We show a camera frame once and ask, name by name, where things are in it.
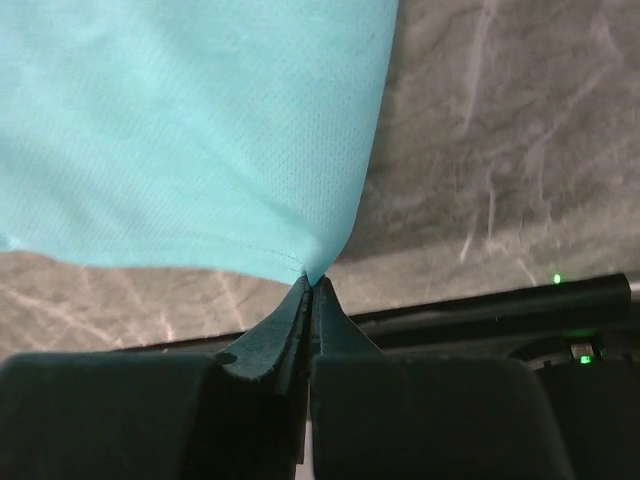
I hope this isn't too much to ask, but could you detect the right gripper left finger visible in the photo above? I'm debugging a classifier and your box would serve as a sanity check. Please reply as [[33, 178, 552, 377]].
[[1, 278, 311, 479]]

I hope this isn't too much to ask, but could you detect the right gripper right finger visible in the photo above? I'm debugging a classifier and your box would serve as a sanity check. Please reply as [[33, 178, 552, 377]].
[[310, 279, 574, 479]]

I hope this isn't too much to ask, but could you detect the teal t shirt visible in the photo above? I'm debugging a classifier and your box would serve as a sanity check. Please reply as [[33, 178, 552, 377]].
[[1, 1, 398, 284]]

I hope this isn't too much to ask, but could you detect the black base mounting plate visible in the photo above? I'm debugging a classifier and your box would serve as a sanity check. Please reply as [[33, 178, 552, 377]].
[[148, 274, 639, 479]]

